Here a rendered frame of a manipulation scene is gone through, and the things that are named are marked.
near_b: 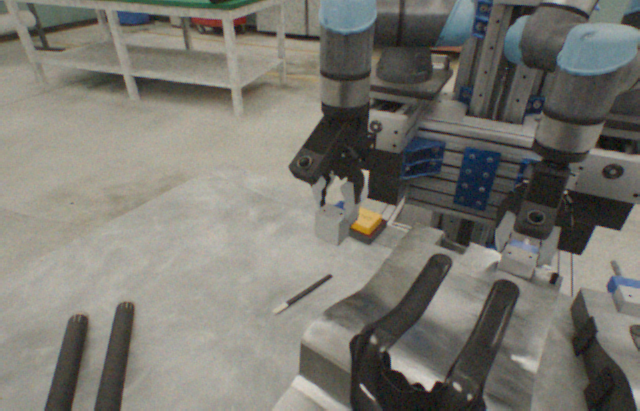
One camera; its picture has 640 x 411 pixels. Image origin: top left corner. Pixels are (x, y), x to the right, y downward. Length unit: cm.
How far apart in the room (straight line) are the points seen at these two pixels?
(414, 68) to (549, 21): 43
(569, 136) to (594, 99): 5
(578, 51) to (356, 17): 27
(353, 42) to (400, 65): 54
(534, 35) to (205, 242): 73
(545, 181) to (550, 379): 30
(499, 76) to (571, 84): 61
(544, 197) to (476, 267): 18
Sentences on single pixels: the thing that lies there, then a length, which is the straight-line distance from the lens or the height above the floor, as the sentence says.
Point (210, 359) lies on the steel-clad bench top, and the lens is 71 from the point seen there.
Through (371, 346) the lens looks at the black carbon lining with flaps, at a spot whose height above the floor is 91.
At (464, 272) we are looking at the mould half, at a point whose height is 89.
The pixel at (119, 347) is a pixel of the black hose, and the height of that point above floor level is 86.
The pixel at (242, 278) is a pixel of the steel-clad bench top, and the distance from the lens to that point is 82.
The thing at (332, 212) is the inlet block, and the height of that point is 96.
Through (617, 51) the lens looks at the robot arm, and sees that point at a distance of 61.
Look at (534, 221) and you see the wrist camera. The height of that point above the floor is 104.
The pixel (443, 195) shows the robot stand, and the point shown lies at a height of 74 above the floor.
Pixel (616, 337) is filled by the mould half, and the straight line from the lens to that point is 79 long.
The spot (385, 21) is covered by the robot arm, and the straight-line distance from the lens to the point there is 67.
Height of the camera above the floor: 137
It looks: 34 degrees down
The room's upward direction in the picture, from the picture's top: straight up
